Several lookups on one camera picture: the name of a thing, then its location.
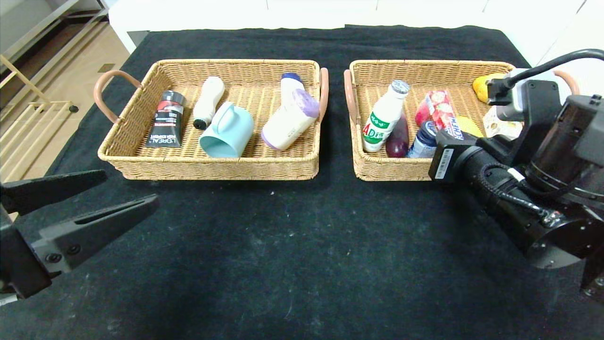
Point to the purple trash bag roll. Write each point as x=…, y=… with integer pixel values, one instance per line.
x=288, y=125

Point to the black cosmetic tube red band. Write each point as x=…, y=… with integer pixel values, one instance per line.
x=166, y=126

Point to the white AD milk bottle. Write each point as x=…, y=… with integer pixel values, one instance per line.
x=380, y=127

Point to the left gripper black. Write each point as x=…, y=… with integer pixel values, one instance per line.
x=19, y=264

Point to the yellow mango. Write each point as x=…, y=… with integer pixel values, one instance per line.
x=472, y=126

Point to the teal plastic mug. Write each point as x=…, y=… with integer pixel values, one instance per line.
x=226, y=134

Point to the grey metal shelf frame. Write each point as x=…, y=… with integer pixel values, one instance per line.
x=71, y=14

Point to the yellow pear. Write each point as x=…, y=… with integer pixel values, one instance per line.
x=483, y=87

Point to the white shampoo bottle blue cap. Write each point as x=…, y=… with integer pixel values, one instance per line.
x=290, y=85

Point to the white bottle with barcode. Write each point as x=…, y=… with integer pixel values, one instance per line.
x=210, y=99

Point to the red Hi-Chew candy pack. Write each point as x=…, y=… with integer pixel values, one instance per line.
x=441, y=111

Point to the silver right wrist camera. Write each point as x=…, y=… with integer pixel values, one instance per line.
x=512, y=94

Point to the purple eggplant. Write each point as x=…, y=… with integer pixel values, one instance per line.
x=396, y=144

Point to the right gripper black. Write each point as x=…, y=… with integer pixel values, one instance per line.
x=444, y=162

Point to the dark blue lidded jar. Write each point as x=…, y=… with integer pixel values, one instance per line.
x=422, y=141

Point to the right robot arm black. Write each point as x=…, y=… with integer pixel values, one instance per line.
x=566, y=141

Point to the black tablecloth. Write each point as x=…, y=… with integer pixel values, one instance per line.
x=302, y=47

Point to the white yellow drink carton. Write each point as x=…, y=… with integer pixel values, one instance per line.
x=500, y=127

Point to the red peach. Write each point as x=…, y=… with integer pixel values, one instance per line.
x=422, y=115

